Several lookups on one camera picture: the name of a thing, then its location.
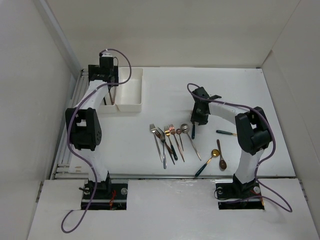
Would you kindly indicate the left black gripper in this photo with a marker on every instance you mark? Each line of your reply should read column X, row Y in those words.
column 93, row 70

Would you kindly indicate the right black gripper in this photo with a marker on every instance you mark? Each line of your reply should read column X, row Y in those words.
column 195, row 118

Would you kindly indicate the gold spoon green handle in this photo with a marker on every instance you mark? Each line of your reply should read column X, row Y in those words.
column 193, row 132
column 214, row 154
column 226, row 133

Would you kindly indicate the copper spoon long handle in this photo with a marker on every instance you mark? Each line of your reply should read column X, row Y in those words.
column 113, row 93

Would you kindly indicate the dark bronze spoon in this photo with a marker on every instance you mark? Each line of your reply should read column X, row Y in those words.
column 222, row 162

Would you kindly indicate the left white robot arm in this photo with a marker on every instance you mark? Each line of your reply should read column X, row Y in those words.
column 84, row 133

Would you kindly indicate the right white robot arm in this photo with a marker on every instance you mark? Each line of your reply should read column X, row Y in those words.
column 253, row 136

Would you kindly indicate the small copper spoon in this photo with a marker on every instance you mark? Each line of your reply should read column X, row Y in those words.
column 179, row 132

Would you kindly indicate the white divided utensil tray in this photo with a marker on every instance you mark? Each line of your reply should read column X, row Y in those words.
column 129, row 96

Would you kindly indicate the rose gold fork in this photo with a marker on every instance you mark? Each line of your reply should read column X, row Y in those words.
column 173, row 132

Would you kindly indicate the silver fork lower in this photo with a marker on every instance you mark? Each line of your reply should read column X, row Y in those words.
column 164, row 159

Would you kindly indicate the silver fork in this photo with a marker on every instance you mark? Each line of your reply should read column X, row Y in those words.
column 164, row 159
column 153, row 130

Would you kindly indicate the silver spoon long handle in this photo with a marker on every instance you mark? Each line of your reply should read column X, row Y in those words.
column 185, row 129

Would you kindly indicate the gold fork green handle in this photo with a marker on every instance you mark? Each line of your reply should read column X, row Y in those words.
column 168, row 134

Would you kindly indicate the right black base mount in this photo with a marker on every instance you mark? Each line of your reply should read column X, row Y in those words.
column 236, row 196

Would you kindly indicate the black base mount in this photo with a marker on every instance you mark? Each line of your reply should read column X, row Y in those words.
column 110, row 195
column 236, row 196

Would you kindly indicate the aluminium rail frame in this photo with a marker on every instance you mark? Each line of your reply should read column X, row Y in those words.
column 62, row 155

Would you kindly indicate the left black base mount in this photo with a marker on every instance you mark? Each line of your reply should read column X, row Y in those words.
column 110, row 195

